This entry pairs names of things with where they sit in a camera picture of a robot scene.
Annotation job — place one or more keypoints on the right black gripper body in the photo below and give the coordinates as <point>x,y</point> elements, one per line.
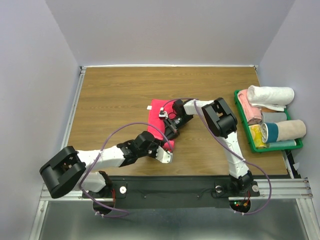
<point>175,124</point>

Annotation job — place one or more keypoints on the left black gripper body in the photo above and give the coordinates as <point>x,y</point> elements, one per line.
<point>151,151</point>

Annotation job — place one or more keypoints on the pink microfiber towel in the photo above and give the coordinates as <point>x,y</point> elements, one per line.
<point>153,119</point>

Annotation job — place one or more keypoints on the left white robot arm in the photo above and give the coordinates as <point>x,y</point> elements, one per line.
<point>72,169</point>

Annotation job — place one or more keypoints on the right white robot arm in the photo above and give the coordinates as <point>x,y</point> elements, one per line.
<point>221,122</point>

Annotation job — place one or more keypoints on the pink rolled towel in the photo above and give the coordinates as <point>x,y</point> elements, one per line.
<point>252,114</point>

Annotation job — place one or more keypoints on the yellow towel in bin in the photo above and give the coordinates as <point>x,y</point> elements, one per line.
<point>257,136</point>

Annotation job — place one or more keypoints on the grey rolled towel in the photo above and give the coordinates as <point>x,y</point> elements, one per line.
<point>273,117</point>

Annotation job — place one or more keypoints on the white rolled towel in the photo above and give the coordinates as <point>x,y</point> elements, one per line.
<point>270,96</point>

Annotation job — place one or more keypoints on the beige rolled towel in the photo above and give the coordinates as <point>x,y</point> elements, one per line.
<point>282,131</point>

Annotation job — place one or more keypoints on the teal rolled towel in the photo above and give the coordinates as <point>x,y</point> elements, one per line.
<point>282,144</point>

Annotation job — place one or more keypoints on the green plastic bin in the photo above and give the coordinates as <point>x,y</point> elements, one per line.
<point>298,144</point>

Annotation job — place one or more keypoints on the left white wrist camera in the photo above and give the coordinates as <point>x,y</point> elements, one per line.
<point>163,156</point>

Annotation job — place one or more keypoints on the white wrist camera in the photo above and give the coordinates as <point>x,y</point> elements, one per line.
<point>163,114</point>
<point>163,156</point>

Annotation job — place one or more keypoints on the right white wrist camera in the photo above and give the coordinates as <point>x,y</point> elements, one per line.
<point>163,114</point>

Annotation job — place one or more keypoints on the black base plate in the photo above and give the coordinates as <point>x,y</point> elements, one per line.
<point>165,192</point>

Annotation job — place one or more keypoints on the aluminium frame rail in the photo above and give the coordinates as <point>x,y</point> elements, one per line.
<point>298,188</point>

